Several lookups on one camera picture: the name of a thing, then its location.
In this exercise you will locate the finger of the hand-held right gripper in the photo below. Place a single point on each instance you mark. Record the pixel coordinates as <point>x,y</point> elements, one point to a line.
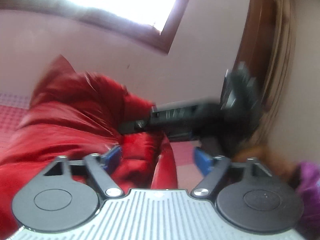
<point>165,116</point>

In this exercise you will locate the bed with pink checked sheet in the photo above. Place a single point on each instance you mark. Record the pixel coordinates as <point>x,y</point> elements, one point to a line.
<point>186,162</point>

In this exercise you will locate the red puffer jacket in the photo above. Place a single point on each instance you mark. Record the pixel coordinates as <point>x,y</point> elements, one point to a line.
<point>75,120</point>

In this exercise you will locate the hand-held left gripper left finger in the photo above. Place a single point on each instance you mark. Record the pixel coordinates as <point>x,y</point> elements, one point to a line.
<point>112,158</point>

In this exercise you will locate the window with brown frame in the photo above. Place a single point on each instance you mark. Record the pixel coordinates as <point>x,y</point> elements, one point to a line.
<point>100,0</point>

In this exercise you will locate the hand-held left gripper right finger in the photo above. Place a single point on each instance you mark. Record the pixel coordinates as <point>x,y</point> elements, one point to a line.
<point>203,161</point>

